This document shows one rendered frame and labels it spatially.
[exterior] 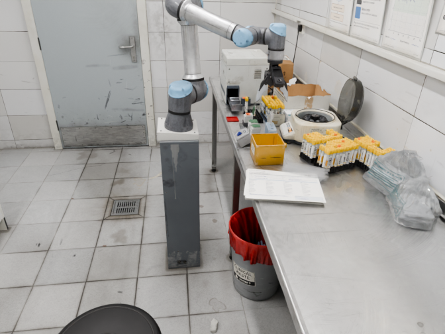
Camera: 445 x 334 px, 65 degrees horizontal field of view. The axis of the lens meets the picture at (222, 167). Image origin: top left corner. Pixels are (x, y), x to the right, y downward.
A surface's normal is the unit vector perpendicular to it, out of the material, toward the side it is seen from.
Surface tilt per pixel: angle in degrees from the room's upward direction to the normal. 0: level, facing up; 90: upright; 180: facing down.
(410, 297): 0
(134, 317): 1
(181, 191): 90
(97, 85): 90
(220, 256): 0
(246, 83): 90
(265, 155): 90
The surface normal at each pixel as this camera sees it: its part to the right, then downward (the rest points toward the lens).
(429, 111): -0.99, 0.04
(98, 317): 0.03, -0.85
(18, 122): 0.13, 0.48
